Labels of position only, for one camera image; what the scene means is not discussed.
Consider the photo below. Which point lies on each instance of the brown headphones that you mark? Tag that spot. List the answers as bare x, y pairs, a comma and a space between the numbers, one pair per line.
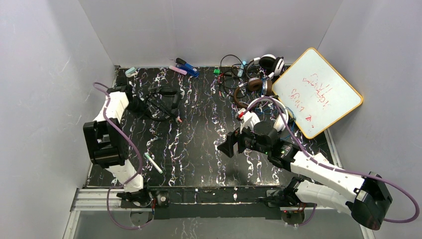
254, 84

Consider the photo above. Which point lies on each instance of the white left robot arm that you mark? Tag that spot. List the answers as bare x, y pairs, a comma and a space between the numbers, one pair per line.
108, 146

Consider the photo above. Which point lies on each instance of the whiteboard with orange frame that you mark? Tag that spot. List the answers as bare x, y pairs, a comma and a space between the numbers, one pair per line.
316, 93

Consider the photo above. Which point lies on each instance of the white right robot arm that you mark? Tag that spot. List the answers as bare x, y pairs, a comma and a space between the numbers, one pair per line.
365, 198

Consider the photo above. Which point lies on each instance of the black and white headphones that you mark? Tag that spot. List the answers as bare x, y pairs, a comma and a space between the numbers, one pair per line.
270, 63

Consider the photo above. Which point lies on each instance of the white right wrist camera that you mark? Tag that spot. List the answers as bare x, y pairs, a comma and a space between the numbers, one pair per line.
248, 120

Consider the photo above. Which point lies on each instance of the white headphones with blue cable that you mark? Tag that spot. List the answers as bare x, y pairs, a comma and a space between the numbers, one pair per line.
281, 122

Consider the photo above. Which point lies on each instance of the black headphones with cable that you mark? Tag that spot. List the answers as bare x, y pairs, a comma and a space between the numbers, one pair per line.
160, 104

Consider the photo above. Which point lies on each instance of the white marker pen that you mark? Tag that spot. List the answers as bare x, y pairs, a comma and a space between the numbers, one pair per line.
153, 163

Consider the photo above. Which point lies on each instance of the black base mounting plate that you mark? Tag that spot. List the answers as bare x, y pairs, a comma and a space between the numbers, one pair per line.
274, 208

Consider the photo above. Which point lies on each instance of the aluminium frame rail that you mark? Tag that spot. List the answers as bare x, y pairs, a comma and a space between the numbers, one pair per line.
94, 199

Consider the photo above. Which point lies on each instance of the blue stapler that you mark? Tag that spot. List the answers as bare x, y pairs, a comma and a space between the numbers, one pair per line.
182, 64

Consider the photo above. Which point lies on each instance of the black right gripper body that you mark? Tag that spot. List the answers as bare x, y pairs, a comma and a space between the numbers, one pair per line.
237, 142

